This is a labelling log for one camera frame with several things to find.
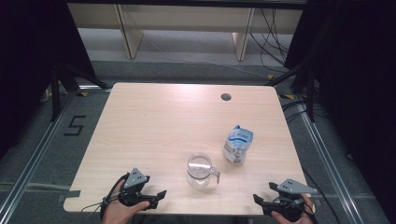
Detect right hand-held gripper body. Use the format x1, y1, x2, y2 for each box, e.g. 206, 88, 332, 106
262, 178, 318, 223

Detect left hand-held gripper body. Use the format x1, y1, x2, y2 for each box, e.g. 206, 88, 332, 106
118, 167, 159, 210

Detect clear glass pitcher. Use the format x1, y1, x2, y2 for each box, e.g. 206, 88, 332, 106
186, 152, 221, 189

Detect white and blue bag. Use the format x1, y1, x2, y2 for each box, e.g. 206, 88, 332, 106
222, 124, 254, 165

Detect person's right hand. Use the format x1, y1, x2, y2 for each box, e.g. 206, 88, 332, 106
271, 194, 316, 224

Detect person's left hand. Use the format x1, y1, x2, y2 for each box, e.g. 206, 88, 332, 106
101, 179, 151, 224

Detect grey tape piece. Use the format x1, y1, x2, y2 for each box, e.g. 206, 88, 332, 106
57, 189, 81, 203

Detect black stand legs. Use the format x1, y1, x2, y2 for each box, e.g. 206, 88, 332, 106
49, 62, 112, 123
265, 59, 318, 123

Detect black curtain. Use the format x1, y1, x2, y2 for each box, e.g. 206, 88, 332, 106
284, 0, 396, 224
0, 0, 98, 158

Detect light wooden shelf unit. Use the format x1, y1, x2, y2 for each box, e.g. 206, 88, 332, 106
67, 3, 304, 62

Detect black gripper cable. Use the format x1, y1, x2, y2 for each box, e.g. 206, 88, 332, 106
100, 172, 130, 220

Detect black floor cable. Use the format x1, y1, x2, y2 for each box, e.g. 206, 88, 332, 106
302, 169, 344, 224

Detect black wrist strap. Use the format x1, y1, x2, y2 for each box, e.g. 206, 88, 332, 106
299, 202, 319, 224

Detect aluminium floor rail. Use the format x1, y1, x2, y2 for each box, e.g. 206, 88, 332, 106
297, 102, 364, 224
0, 91, 75, 217

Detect thin grey cable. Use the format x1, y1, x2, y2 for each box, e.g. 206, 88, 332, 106
81, 201, 108, 214

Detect black cable bundle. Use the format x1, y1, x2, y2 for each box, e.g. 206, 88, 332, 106
249, 7, 291, 74

